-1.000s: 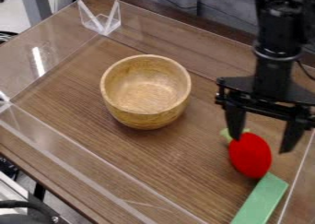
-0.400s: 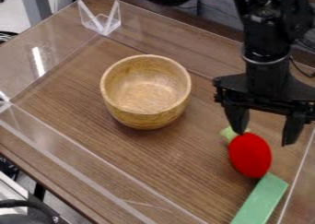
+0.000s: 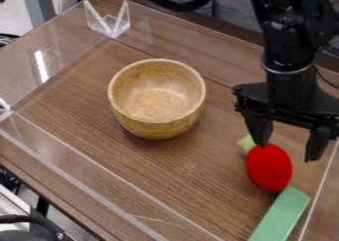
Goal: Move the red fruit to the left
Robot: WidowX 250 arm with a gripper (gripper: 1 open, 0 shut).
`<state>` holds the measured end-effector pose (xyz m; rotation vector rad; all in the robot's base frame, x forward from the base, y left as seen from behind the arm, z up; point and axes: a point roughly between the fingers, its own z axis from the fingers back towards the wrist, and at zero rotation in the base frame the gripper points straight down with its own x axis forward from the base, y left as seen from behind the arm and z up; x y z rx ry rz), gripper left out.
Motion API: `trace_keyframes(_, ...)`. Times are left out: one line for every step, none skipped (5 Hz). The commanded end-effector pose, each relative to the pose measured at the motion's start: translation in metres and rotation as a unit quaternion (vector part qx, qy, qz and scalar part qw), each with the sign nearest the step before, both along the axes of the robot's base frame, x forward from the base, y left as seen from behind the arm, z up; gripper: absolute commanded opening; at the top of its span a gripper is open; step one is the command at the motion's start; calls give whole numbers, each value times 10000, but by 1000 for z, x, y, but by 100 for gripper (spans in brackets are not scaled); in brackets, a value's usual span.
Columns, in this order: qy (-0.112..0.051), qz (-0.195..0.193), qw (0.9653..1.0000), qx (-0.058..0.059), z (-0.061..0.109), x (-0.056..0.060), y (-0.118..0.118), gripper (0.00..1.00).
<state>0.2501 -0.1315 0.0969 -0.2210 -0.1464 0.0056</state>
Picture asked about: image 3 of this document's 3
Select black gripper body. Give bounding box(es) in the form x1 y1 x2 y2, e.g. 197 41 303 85
232 62 339 136

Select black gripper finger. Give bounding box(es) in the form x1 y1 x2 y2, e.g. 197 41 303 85
304 126 331 162
244 112 272 147

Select red plush fruit green stem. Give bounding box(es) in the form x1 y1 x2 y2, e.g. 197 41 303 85
237 135 292 192

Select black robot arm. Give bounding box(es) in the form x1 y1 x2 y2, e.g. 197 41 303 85
233 0 339 162

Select green rectangular block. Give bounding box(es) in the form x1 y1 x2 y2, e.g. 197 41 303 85
248 185 309 241

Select wooden bowl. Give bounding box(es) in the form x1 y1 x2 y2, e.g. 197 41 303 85
106 59 206 140

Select black equipment bottom left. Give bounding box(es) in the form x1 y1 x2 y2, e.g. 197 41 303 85
0 211 77 241

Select clear acrylic enclosure wall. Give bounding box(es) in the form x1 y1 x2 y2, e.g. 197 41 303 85
0 0 339 241

